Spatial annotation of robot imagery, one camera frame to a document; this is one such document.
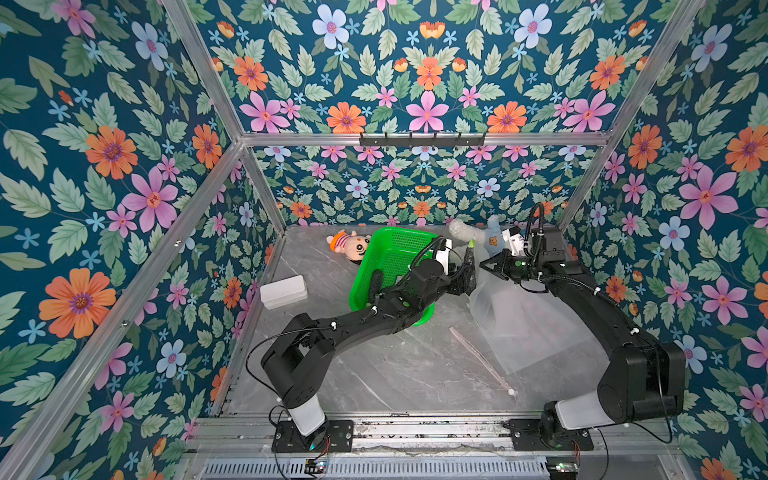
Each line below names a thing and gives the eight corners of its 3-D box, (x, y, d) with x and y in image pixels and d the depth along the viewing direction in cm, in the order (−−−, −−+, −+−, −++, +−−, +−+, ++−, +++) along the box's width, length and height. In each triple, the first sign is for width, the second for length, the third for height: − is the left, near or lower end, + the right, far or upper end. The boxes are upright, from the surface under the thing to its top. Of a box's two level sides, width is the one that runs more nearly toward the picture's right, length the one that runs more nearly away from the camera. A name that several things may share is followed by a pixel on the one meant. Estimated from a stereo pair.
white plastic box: (267, 312, 99) (260, 304, 95) (265, 294, 103) (259, 286, 99) (309, 298, 102) (304, 290, 98) (305, 282, 106) (301, 274, 102)
